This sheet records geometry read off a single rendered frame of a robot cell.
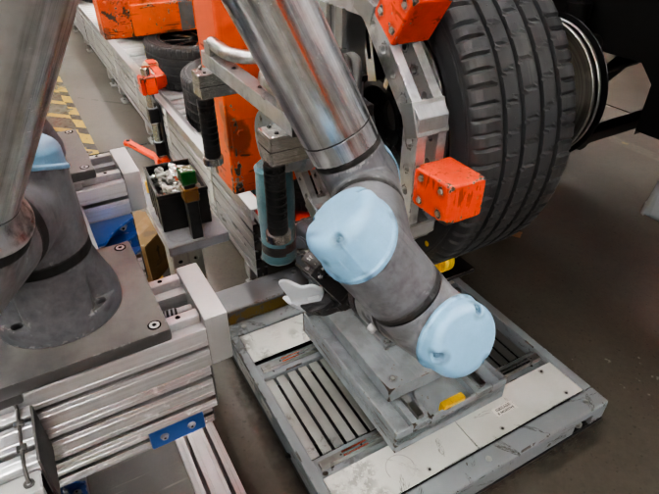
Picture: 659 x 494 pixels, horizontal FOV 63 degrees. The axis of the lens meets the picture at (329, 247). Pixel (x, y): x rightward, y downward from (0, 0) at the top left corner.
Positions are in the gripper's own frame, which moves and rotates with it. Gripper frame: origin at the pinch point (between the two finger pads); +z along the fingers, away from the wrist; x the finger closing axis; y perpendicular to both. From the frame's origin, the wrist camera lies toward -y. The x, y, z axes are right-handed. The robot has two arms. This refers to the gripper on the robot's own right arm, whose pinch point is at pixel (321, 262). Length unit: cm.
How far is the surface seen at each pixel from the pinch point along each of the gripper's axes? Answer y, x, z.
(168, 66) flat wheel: 21, -46, 243
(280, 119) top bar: 16.4, -12.6, 9.4
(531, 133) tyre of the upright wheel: -13.3, -39.8, -1.4
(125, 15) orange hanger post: 52, -51, 257
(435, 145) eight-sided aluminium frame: -3.7, -27.3, 3.5
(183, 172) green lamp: 10, 0, 67
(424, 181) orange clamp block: -5.5, -21.1, 1.8
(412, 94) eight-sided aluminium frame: 5.5, -29.2, 3.2
